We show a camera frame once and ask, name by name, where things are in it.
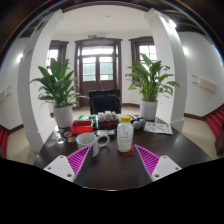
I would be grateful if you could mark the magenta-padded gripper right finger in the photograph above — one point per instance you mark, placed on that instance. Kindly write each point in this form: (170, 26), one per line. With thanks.
(166, 166)

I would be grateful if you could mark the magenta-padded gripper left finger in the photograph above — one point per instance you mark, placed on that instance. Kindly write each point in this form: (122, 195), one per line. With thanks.
(60, 166)

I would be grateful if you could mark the clear bottle with yellow cap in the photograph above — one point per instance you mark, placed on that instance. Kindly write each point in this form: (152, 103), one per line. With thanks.
(125, 135)

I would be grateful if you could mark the round pale sticker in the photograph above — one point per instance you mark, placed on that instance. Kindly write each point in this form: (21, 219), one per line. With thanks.
(50, 143)

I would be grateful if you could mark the round blue sticker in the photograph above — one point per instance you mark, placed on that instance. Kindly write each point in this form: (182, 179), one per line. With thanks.
(61, 140)

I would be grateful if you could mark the round orange sticker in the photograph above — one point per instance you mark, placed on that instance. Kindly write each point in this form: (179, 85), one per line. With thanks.
(72, 139)

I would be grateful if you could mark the white speckled mug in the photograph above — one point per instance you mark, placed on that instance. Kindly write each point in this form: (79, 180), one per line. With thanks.
(87, 141)

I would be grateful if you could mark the printed magazine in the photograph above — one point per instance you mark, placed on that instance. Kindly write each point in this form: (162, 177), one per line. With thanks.
(158, 128)

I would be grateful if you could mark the flat round red coaster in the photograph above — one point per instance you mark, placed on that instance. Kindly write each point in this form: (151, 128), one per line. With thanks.
(128, 153)

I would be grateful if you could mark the red plastic box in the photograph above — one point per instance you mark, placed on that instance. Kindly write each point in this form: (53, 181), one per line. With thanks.
(81, 127)

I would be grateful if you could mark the grey dumbbell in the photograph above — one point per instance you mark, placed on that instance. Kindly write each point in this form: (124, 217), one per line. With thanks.
(138, 124)

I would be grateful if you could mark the green box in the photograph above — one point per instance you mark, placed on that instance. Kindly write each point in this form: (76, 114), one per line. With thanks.
(83, 117)

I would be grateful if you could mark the wooden tray with small items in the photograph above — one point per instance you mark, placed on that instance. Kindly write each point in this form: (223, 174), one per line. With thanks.
(107, 121)

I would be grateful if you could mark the large leafy plant, white pot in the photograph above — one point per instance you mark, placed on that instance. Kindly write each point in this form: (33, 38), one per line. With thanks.
(60, 86)

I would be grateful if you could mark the slender leafy plant, white pot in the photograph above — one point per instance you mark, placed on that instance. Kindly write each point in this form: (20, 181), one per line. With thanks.
(150, 80)

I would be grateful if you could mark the green exit sign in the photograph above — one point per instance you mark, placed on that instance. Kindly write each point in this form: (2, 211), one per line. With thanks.
(92, 36)

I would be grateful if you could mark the white wall radiator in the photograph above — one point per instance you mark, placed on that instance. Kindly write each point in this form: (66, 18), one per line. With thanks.
(205, 83)
(4, 95)

